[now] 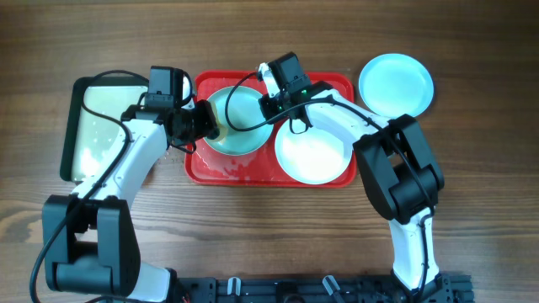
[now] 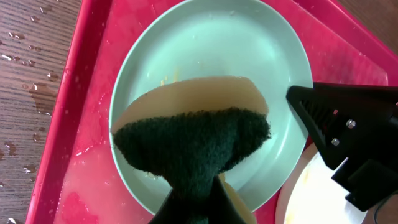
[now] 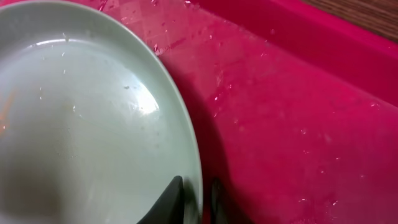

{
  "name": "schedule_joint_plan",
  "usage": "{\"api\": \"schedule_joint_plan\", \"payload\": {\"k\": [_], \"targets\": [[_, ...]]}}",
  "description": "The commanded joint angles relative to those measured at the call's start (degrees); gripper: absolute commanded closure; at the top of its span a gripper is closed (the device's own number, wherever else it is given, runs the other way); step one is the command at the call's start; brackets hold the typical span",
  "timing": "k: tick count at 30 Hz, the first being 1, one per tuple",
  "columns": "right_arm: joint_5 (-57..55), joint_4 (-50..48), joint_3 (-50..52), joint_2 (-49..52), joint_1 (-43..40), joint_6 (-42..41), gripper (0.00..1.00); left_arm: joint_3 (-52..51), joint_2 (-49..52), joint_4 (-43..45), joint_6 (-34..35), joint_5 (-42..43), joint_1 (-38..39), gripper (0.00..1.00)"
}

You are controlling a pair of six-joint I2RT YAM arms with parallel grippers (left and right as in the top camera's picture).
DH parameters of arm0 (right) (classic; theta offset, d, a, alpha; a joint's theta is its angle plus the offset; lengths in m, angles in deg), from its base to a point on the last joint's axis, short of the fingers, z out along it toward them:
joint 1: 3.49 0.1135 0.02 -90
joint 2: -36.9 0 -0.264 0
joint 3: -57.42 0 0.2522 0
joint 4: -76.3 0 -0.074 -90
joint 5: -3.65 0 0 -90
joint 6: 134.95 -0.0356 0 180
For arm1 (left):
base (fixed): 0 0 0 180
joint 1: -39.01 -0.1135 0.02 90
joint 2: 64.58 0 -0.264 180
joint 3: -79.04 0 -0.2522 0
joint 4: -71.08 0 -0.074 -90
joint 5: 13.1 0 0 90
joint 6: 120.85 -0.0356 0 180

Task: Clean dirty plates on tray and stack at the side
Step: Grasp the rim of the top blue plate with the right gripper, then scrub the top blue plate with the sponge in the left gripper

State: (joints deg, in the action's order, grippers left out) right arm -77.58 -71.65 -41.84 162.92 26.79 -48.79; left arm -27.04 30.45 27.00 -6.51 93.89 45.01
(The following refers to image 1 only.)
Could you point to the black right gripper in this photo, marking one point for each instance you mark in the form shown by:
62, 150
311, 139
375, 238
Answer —
266, 103

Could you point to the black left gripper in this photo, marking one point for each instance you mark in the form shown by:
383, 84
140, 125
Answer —
208, 124

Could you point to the light blue plate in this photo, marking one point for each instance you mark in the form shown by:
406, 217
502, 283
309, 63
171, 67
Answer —
243, 112
395, 84

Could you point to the green yellow sponge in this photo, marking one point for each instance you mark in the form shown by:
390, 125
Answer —
221, 126

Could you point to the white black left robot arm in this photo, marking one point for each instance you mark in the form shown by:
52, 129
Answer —
90, 245

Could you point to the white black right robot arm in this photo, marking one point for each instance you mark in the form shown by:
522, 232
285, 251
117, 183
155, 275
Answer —
398, 170

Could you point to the red plastic tray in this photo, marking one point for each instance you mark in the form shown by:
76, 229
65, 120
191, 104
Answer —
259, 168

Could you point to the dark green water tray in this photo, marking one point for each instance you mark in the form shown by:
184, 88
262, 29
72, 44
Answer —
89, 135

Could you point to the white plate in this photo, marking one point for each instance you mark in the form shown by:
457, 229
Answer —
312, 156

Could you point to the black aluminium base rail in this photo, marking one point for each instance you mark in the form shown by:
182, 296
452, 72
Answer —
362, 289

